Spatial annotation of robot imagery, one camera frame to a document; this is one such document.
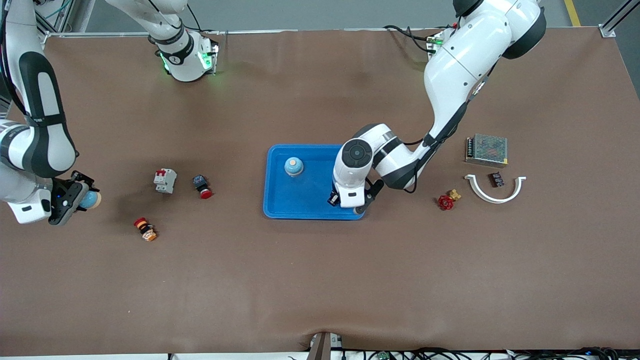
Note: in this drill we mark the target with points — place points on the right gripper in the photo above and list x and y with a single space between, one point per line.
59 195

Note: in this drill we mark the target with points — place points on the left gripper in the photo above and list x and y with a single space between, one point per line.
333 198

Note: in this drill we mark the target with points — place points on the dark brown cylindrical capacitor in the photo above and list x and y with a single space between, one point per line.
332 201
496 179

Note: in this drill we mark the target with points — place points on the blue dome bell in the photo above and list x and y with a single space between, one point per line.
91 201
294 166

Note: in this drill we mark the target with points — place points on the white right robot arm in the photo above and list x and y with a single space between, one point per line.
35 140

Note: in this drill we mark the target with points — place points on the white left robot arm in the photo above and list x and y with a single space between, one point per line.
357 153

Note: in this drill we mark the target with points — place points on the blue plastic tray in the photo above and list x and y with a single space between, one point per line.
300 200

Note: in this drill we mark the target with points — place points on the red yellow orange push button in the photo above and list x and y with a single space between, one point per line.
145 229

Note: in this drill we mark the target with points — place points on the white circuit breaker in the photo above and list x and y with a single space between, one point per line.
165 181

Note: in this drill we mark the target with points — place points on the black red emergency stop button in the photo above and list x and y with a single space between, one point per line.
202 187

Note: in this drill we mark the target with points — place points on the metal mesh power supply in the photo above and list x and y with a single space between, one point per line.
487 150

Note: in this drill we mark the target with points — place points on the white half-round pipe clamp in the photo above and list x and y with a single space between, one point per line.
495 200

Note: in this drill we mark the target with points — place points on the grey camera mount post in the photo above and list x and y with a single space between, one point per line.
320 347

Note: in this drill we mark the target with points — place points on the aluminium frame corner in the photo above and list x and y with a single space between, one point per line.
617 17
65 15

